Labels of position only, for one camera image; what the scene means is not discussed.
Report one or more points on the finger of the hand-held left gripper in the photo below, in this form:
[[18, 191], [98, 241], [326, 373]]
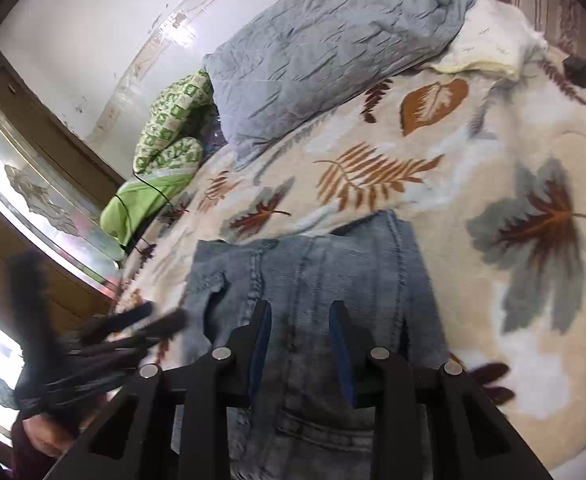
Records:
[[123, 317], [160, 327]]

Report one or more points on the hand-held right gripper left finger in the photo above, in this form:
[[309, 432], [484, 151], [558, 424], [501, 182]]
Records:
[[258, 352]]

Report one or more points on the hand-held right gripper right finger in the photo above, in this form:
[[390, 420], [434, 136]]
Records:
[[342, 355]]

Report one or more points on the blue denim pants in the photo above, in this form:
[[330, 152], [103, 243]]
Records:
[[323, 280]]

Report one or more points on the person's left hand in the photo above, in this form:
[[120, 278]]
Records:
[[53, 435]]

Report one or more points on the wooden wardrobe with glass door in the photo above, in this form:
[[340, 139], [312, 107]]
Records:
[[38, 170]]

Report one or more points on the green patterned quilt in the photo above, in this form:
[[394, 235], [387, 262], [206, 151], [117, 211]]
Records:
[[168, 125]]

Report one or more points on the leaf print beige blanket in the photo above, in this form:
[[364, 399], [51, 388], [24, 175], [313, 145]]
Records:
[[473, 160]]

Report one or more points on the grey pillow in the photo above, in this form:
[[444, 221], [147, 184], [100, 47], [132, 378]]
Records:
[[323, 45]]

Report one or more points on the cream pillow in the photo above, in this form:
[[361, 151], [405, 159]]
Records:
[[493, 35]]

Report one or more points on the black power adapter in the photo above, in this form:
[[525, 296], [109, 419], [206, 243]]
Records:
[[577, 71]]

